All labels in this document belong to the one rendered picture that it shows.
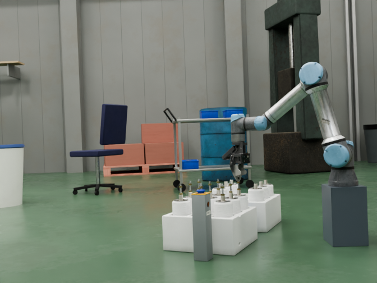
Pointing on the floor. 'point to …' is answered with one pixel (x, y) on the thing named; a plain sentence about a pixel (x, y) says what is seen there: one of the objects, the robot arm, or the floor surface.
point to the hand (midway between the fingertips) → (237, 178)
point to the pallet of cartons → (146, 152)
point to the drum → (217, 145)
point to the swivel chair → (114, 124)
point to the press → (281, 55)
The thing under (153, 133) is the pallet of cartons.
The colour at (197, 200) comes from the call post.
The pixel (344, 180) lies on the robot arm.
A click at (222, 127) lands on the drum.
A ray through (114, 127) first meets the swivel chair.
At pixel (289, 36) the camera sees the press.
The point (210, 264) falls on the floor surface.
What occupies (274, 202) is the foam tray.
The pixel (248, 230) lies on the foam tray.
